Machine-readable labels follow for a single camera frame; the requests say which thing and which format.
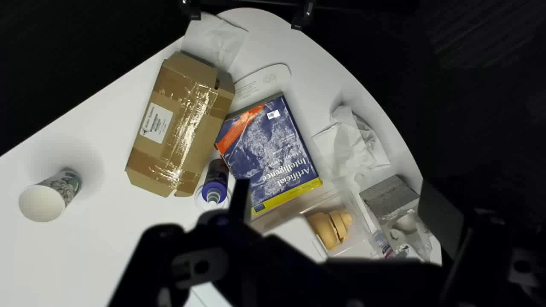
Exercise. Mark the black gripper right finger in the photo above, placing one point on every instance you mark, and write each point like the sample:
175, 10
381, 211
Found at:
318, 283

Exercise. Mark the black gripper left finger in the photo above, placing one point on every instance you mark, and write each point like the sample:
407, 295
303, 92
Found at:
171, 266

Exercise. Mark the blue tape roll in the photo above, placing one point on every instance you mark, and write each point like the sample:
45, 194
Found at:
216, 184

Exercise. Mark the tan wooden round object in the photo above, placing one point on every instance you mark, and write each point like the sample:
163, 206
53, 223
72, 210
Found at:
330, 225

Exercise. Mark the pale beige carton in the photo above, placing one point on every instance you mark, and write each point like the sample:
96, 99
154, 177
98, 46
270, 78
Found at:
308, 198

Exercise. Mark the small grey box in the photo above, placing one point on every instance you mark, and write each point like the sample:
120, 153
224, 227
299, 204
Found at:
390, 196

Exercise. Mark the white patterned paper cup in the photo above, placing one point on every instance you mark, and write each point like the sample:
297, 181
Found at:
48, 196

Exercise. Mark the blue artificial intelligence textbook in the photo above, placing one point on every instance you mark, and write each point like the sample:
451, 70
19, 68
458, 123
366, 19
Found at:
270, 150

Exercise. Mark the taped brown cardboard box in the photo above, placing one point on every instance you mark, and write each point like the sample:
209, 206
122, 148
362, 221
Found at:
176, 121

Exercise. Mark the crumpled clear plastic bag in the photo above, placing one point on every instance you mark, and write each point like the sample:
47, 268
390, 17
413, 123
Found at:
355, 141

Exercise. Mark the white moulded plastic tray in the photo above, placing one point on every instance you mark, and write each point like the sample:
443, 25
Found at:
262, 82

